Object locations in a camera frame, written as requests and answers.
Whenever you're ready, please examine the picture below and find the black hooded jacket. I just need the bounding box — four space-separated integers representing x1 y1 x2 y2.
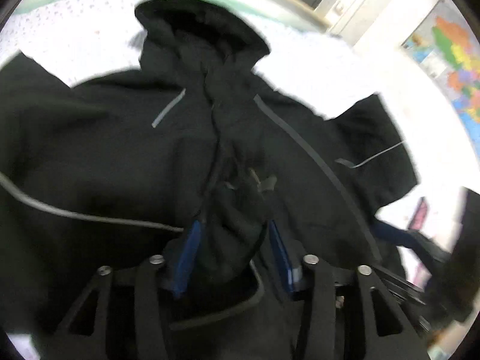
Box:
1 0 416 359

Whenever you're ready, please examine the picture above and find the colourful wall map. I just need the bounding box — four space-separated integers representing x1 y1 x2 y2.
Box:
400 3 480 129

